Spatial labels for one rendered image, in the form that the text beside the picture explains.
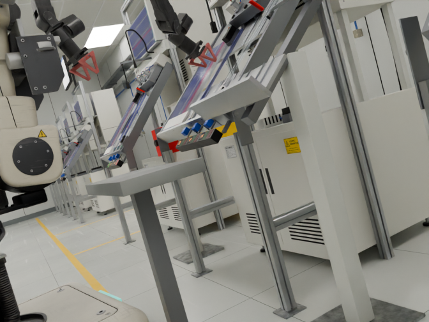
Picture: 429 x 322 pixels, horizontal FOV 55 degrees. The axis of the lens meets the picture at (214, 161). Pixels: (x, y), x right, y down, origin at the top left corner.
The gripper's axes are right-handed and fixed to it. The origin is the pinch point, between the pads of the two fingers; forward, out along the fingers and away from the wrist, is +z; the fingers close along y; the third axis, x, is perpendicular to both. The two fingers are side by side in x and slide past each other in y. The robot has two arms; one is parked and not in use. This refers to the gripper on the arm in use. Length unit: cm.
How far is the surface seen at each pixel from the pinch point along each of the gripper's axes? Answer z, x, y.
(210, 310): 46, 89, -10
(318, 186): 29, 42, -63
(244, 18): 3.2, -24.7, -3.6
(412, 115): 81, -22, -33
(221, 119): 6.4, 28.4, -27.5
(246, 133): 13, 32, -38
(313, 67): 122, -128, 139
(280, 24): 8.0, -13.4, -32.1
